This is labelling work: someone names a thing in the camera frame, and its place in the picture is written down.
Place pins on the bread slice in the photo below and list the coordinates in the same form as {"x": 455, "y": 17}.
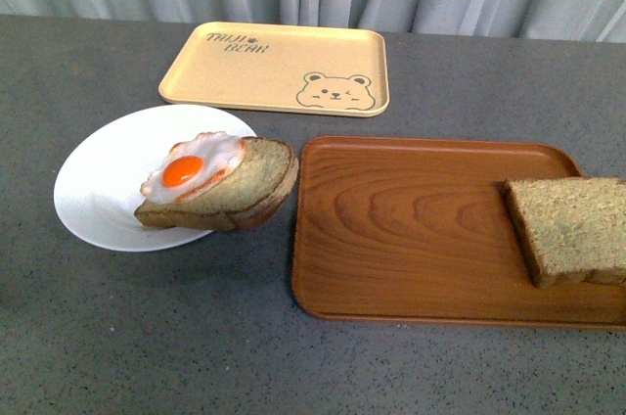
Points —
{"x": 571, "y": 230}
{"x": 244, "y": 199}

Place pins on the fried egg toy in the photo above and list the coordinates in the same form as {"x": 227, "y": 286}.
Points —
{"x": 193, "y": 167}

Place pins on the white round plate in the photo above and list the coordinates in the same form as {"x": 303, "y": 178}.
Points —
{"x": 98, "y": 187}

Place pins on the brown wooden tray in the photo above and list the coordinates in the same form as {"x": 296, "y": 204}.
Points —
{"x": 416, "y": 230}

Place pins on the yellow bear tray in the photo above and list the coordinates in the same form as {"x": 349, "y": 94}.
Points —
{"x": 281, "y": 68}

